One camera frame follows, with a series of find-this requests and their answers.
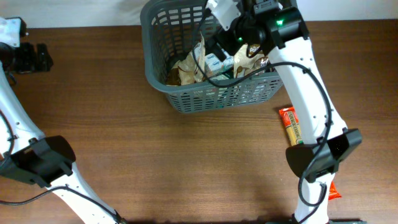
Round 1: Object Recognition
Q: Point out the beige nut bag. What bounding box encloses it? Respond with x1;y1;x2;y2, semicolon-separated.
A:
233;44;271;78

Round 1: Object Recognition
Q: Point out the white tissue pack row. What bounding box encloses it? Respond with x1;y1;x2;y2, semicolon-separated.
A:
205;51;234;77

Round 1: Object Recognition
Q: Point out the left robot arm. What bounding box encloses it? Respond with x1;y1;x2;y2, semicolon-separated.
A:
1;17;126;223

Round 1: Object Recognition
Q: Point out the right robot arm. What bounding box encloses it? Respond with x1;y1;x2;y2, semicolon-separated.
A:
204;1;363;223

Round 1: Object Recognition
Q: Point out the grey plastic basket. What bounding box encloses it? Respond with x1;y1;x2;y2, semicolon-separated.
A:
140;0;312;114

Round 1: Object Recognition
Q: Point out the orange spaghetti packet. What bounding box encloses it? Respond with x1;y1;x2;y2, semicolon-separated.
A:
279;106;342;201

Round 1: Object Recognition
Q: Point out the beige flour bag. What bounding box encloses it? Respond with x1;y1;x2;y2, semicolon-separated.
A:
166;33;206;86

